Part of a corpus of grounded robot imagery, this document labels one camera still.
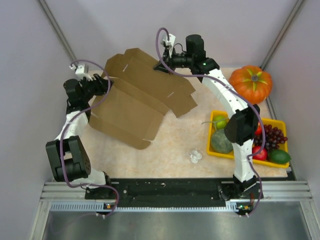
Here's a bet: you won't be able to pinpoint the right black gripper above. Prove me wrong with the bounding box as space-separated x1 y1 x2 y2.
153 47 193 76

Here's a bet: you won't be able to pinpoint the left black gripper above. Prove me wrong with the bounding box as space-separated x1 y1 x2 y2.
80 73 114 102

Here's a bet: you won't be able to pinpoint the brown cardboard box sheet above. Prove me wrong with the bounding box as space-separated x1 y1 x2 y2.
89 48 197 150

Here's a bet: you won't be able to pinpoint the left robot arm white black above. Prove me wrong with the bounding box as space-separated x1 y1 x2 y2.
45 74 114 199

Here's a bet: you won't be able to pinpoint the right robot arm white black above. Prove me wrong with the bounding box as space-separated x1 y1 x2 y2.
154 32 261 198

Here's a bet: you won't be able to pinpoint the green lime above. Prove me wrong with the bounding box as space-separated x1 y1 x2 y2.
212 115 228 130

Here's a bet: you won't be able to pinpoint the orange pumpkin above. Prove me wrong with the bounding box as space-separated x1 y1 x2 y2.
229 65 273 105

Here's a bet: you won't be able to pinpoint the clear plastic bits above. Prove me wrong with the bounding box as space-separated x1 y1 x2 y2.
187 148 203 164

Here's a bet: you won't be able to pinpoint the green melon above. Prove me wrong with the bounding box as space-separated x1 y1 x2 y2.
210 129 233 154

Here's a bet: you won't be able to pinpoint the red apple upper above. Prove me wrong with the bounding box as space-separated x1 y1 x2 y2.
254 124 262 136

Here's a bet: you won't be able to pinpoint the red apple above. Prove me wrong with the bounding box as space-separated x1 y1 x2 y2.
252 146 268 161
254 124 262 136

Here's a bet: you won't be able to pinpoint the purple grape bunch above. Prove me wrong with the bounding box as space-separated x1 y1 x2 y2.
253 124 288 152

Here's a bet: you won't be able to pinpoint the red apple lower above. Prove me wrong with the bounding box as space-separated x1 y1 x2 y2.
252 146 268 161

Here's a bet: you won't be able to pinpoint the green avocado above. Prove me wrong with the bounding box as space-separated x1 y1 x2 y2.
267 149 292 164

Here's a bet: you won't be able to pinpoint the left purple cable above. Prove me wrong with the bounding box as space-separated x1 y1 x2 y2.
59 58 119 217

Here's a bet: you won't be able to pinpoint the purple cable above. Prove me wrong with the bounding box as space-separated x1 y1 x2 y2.
155 27 265 217
59 58 119 217

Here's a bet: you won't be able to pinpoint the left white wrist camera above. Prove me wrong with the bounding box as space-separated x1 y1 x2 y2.
69 63 93 81

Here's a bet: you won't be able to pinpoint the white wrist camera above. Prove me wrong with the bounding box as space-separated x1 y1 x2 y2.
160 33 176 58
69 63 93 81

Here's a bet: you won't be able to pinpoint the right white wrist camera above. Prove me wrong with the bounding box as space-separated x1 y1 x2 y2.
160 33 176 58

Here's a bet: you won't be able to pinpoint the left corner aluminium post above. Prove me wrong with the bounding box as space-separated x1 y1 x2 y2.
37 0 77 62

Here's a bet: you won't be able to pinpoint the corner aluminium post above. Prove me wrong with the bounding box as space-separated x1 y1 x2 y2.
260 0 306 70
37 0 77 62

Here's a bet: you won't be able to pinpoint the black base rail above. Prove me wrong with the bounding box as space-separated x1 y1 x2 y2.
85 178 263 208

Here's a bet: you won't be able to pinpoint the aluminium frame beam front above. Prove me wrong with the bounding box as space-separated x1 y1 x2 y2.
40 181 313 214

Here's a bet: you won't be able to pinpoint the right corner aluminium post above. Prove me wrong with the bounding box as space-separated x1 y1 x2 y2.
260 0 306 70

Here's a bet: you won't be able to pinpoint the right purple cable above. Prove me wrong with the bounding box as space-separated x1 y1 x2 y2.
155 27 265 217

